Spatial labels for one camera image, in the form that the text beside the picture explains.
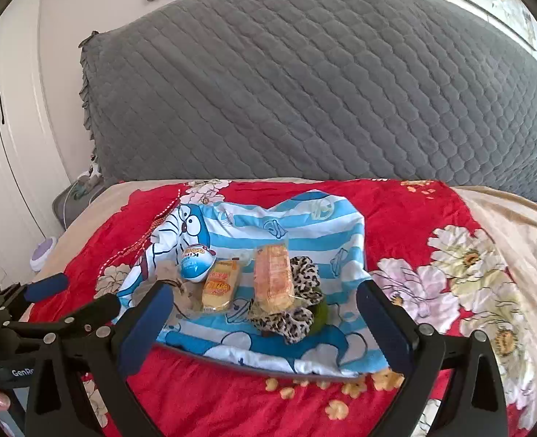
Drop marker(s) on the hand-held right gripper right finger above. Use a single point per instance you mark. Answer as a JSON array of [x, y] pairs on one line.
[[386, 323]]

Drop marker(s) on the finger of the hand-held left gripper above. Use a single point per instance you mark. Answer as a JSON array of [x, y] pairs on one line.
[[95, 309], [45, 286]]

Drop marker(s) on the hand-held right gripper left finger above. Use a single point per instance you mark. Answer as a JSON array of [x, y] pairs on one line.
[[143, 327]]

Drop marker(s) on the sheer grey scrunchie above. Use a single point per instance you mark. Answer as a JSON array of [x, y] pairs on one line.
[[186, 300]]

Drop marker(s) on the green fuzzy scrunchie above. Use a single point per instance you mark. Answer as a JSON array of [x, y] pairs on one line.
[[321, 316]]

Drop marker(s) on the egg-shaped chocolate toy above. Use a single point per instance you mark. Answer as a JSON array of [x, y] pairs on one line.
[[195, 266]]

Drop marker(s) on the small yellow cake packet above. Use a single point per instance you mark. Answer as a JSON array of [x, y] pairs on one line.
[[220, 286]]

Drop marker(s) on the leopard print scrunchie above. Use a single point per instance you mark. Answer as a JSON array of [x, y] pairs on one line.
[[307, 277]]

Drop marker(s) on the long orange snack packet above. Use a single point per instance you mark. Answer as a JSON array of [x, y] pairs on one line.
[[273, 277]]

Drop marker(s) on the purple white round device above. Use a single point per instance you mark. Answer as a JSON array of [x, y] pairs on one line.
[[44, 252]]

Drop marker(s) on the grey bedside stool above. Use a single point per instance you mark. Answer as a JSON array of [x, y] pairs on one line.
[[68, 209]]

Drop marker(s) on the red floral blanket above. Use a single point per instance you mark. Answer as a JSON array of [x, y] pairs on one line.
[[409, 218]]

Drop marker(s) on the grey tray with cartoon cloth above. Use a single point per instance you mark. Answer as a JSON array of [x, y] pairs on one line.
[[295, 236]]

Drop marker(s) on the white wardrobe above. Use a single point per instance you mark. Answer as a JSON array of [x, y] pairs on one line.
[[13, 145]]

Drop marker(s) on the grey quilted headboard cover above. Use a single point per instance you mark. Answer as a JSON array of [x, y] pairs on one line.
[[295, 91]]

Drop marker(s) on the floral wall picture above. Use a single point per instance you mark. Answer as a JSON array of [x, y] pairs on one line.
[[500, 0]]

